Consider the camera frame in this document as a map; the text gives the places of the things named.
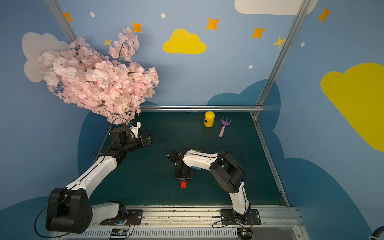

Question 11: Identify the circuit board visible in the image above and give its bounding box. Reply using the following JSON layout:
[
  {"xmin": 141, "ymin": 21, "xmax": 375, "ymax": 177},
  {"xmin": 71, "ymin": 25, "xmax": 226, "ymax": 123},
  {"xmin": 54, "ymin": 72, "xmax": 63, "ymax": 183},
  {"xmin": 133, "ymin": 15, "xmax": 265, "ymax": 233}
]
[
  {"xmin": 110, "ymin": 229, "xmax": 129, "ymax": 240},
  {"xmin": 237, "ymin": 228, "xmax": 253, "ymax": 240}
]

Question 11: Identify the left circuit board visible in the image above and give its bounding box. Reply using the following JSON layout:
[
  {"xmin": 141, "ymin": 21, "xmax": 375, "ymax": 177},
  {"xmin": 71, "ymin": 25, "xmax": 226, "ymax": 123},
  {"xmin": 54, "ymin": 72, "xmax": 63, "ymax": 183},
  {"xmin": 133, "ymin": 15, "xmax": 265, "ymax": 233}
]
[{"xmin": 110, "ymin": 229, "xmax": 129, "ymax": 240}]

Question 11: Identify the aluminium front rail bed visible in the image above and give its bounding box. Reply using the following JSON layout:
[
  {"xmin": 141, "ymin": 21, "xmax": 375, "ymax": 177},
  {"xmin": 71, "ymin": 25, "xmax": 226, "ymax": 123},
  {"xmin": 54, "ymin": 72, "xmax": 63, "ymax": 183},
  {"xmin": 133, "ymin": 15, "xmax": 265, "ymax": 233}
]
[{"xmin": 52, "ymin": 206, "xmax": 310, "ymax": 240}]

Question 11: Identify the aluminium frame rail back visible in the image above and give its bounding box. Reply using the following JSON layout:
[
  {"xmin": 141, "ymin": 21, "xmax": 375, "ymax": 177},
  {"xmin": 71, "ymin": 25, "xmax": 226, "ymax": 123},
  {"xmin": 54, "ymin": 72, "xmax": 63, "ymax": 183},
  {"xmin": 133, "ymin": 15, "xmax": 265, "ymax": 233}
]
[{"xmin": 141, "ymin": 106, "xmax": 264, "ymax": 112}]

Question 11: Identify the red block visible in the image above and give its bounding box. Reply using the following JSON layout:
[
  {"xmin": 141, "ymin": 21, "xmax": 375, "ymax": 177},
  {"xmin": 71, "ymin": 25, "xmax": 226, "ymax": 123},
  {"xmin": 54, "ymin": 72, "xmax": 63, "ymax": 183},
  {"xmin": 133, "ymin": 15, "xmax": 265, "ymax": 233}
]
[{"xmin": 180, "ymin": 182, "xmax": 187, "ymax": 189}]

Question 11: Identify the purple pink toy fork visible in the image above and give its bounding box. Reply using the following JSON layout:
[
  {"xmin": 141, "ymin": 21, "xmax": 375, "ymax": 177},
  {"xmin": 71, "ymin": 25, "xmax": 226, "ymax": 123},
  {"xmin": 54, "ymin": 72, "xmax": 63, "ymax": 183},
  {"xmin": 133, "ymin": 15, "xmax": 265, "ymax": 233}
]
[{"xmin": 219, "ymin": 117, "xmax": 232, "ymax": 138}]

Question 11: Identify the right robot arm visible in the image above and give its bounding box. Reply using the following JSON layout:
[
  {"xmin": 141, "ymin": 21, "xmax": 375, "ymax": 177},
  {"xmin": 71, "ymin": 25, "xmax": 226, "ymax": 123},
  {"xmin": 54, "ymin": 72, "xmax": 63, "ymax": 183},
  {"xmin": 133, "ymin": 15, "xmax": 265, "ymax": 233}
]
[{"xmin": 167, "ymin": 149, "xmax": 252, "ymax": 225}]

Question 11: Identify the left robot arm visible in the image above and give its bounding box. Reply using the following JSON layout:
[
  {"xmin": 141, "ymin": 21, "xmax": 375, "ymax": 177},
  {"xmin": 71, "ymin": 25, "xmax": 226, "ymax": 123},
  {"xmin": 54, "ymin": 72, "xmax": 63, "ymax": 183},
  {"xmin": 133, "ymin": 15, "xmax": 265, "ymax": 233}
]
[{"xmin": 46, "ymin": 126, "xmax": 158, "ymax": 235}]

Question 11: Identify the right circuit board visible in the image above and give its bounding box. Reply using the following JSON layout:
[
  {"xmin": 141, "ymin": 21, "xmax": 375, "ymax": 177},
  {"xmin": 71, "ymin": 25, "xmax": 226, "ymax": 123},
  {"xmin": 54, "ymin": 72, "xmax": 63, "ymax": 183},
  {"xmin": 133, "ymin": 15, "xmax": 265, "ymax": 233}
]
[{"xmin": 237, "ymin": 228, "xmax": 253, "ymax": 240}]

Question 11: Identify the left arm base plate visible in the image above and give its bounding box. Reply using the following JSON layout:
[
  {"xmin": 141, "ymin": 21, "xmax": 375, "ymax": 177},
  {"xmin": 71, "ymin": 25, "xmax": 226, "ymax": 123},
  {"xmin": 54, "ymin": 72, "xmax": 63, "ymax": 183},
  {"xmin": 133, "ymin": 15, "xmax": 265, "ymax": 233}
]
[{"xmin": 100, "ymin": 209, "xmax": 143, "ymax": 227}]

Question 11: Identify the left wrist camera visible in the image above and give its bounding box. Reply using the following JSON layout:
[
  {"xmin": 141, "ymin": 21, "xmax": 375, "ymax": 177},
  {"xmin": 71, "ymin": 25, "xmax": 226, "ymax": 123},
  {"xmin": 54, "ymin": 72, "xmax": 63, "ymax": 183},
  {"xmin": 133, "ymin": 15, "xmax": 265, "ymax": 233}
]
[{"xmin": 130, "ymin": 121, "xmax": 141, "ymax": 139}]

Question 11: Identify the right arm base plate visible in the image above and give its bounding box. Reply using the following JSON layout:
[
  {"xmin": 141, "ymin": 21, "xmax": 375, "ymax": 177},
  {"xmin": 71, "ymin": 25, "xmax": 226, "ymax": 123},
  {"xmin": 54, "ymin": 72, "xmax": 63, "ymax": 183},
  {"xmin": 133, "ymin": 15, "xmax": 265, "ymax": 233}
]
[{"xmin": 220, "ymin": 208, "xmax": 262, "ymax": 226}]

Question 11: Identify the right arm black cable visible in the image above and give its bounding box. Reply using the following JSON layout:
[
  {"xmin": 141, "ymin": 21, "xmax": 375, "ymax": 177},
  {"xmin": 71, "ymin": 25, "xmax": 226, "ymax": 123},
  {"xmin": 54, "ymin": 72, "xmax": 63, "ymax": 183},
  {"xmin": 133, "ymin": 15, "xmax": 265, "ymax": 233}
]
[{"xmin": 220, "ymin": 151, "xmax": 255, "ymax": 184}]

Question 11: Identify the pink cherry blossom tree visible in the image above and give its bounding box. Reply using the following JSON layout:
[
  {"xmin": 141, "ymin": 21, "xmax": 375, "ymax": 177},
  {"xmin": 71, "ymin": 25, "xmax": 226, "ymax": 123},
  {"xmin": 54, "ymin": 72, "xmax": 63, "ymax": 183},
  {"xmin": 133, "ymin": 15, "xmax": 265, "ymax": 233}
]
[{"xmin": 36, "ymin": 28, "xmax": 159, "ymax": 125}]

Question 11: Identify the yellow cylindrical bottle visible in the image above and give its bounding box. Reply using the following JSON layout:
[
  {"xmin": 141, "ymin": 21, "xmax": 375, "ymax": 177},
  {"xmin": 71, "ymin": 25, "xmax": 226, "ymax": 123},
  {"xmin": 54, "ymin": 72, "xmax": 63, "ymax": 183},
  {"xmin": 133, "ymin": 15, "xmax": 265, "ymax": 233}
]
[{"xmin": 204, "ymin": 111, "xmax": 215, "ymax": 128}]

